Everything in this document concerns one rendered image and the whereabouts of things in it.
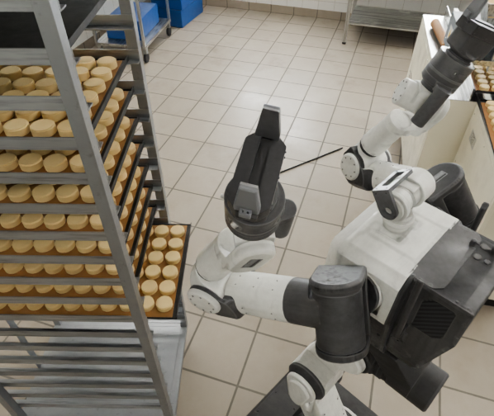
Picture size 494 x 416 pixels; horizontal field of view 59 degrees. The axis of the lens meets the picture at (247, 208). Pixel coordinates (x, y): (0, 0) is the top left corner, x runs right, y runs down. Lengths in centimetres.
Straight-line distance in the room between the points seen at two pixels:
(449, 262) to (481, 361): 165
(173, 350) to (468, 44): 169
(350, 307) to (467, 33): 61
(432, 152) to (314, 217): 81
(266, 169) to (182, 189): 257
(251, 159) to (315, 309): 35
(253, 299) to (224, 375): 138
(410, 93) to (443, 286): 46
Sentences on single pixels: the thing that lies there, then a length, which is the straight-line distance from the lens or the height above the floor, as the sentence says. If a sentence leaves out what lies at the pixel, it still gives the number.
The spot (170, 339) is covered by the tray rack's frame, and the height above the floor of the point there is 15.
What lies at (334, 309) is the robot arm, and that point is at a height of 136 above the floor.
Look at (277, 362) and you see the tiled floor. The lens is 226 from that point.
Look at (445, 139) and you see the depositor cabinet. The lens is 276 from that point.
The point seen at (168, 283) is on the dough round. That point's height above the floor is 88.
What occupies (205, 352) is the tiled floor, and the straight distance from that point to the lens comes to 229.
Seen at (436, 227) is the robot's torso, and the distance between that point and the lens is 97.
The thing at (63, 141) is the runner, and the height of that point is 151.
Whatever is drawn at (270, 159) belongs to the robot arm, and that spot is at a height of 167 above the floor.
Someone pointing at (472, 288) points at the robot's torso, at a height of 136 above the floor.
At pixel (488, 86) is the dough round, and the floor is 92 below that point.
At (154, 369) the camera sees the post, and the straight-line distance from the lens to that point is 158.
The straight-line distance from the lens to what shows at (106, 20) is 127.
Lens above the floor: 200
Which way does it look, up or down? 43 degrees down
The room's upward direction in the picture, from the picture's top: straight up
